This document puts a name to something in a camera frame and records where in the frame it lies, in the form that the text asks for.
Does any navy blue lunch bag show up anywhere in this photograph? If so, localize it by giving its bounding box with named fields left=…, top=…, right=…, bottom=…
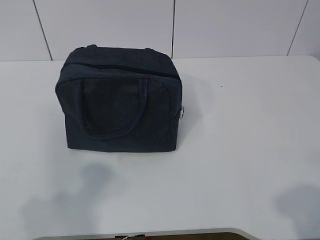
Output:
left=55, top=44, right=183, bottom=153

